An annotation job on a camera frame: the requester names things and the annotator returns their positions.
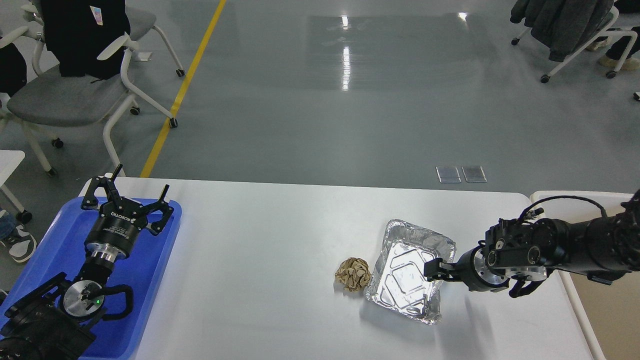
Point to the crumpled brown paper ball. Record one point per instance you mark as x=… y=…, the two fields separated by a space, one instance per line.
x=353 y=273

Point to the beige plastic bin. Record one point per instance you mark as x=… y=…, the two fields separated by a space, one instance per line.
x=612 y=310

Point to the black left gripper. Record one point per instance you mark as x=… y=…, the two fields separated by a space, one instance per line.
x=114 y=226

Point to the left floor socket plate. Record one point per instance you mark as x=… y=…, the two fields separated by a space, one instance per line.
x=448 y=174

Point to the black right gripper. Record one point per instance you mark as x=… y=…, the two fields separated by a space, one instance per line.
x=470 y=269

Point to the aluminium foil tray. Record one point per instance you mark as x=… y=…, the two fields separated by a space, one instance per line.
x=398 y=283

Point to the black jacket on chair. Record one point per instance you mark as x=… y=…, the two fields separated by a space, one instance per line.
x=77 y=31

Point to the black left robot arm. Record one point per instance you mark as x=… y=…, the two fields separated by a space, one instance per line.
x=88 y=291

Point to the grey white office chair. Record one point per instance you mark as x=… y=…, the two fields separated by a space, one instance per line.
x=73 y=102

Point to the blue plastic tray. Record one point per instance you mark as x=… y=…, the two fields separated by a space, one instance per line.
x=62 y=249

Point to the right floor socket plate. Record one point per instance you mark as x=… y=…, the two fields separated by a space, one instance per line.
x=474 y=174

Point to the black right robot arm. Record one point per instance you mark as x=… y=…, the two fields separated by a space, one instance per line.
x=518 y=255

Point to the black bag at left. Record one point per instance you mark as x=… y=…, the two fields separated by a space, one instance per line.
x=13 y=71

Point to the grey white sneaker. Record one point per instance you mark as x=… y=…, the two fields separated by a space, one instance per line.
x=19 y=243

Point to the chair with dark coat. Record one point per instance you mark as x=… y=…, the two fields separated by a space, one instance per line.
x=567 y=27

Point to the floor socket plate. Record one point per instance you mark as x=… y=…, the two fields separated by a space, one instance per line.
x=448 y=174
x=474 y=174

